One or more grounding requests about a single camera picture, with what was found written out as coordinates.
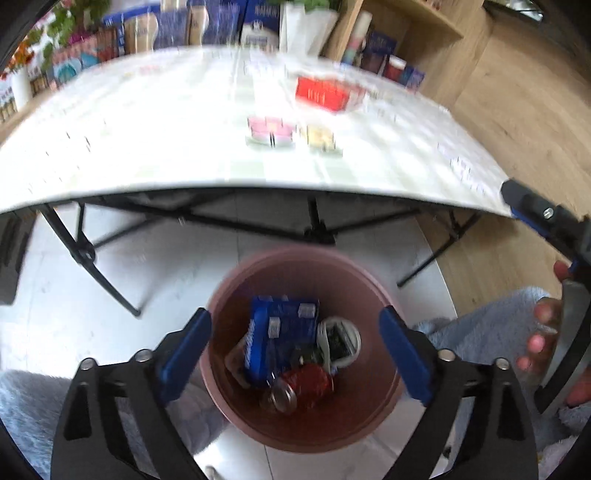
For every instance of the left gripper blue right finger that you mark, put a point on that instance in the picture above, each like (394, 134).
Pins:
(412, 353)

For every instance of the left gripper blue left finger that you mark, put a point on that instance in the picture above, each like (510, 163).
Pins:
(178, 353)

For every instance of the blue coffee box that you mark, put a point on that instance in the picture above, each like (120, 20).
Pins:
(277, 327)

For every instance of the crushed red cola can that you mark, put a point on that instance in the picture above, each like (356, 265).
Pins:
(300, 388)

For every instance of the brown round trash bin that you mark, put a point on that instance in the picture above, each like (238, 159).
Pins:
(364, 393)

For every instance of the right hand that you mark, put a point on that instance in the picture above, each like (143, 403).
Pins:
(540, 345)

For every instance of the small blue purple box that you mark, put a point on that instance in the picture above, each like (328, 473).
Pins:
(412, 78)

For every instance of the wooden shelf unit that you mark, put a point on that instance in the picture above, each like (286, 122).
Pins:
(446, 43)

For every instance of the red cup white lid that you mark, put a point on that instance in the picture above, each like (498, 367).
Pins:
(394, 68)

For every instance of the dark brown cup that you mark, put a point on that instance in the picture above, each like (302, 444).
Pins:
(372, 60)

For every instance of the red cigarette pack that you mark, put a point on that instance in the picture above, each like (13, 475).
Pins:
(330, 94)

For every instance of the stack of pastel cups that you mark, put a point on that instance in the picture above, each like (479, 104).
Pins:
(359, 33)

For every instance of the red rose plant white pot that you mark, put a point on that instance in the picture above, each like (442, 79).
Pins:
(305, 27)

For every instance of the striped planter box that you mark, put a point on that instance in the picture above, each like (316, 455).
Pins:
(70, 61)

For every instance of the lower left blue gold box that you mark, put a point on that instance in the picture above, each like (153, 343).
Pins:
(140, 32)

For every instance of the blue gold box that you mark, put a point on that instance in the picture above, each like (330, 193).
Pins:
(213, 22)
(140, 32)

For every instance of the lower right blue gold box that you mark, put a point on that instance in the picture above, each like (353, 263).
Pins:
(213, 22)

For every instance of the navy box white label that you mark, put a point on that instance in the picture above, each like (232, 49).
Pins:
(261, 25)

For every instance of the orange flowers white vase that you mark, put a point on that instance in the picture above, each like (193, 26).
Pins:
(17, 71)

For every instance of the pink blossom plant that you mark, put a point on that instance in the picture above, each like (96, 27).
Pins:
(73, 19)

